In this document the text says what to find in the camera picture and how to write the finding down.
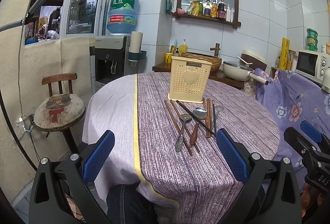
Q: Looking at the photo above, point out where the brass faucet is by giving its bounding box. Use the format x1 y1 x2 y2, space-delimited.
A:
210 43 220 57

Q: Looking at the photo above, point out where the purple label bottle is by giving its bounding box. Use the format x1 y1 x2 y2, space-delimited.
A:
204 0 211 17

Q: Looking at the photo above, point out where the steel spoon wooden handle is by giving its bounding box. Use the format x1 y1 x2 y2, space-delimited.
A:
190 107 207 146

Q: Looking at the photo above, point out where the cream pot with handle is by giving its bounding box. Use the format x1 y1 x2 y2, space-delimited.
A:
223 61 269 85

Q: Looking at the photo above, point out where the small steel spoon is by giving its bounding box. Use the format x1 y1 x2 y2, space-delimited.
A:
175 114 192 152

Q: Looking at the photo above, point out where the cream plastic utensil holder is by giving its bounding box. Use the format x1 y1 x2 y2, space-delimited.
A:
168 56 212 103

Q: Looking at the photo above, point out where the green cup stack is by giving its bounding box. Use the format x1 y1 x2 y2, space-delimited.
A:
306 28 318 51

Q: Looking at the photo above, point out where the amber sauce bottle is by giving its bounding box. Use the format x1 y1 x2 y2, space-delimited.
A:
210 0 218 18

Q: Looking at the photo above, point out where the sliding window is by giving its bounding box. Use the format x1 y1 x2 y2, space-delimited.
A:
24 0 109 45

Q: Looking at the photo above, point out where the white microwave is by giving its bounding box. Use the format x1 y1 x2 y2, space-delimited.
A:
295 50 329 84

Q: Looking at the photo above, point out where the yellow mug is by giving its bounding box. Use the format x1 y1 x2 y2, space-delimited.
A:
164 53 173 64

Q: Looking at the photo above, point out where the woven basin sink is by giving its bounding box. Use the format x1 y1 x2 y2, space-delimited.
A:
181 52 222 72

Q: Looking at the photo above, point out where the black chopstick gold band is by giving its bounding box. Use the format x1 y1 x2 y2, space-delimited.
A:
176 100 216 137

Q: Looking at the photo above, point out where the green packet on wall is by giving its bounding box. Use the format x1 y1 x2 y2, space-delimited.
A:
166 0 172 15

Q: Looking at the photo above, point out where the yellow roll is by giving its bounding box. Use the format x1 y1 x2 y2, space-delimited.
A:
278 38 290 70

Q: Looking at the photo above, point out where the brown wooden chopstick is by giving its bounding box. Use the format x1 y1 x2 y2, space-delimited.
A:
164 100 192 156
207 98 212 138
169 99 201 154
203 98 210 139

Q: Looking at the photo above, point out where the dark soy sauce bottle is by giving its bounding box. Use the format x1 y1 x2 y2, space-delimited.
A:
217 0 226 20

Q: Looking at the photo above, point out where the wooden chair cat cushion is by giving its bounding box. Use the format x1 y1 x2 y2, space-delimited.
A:
34 73 86 154

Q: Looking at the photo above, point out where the yellow soap dispenser bottle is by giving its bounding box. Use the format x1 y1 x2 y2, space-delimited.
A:
178 39 187 56

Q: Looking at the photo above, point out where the blue water jug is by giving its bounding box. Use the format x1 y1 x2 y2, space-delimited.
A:
106 0 139 35

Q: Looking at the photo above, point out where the yellow oil bottle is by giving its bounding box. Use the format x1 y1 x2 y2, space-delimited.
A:
190 1 200 17

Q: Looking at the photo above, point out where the water dispenser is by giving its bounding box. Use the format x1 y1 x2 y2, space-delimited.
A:
94 35 130 85

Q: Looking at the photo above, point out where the large steel spoon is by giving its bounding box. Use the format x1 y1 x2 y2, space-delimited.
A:
215 105 224 120

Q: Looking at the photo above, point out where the purple striped tablecloth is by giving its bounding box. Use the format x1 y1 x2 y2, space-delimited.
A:
82 72 281 224

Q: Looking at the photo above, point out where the purple floral cloth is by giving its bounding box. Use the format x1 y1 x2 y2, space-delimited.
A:
255 69 329 188

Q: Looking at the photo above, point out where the dark wooden counter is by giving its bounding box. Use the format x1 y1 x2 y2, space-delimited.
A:
152 63 244 90

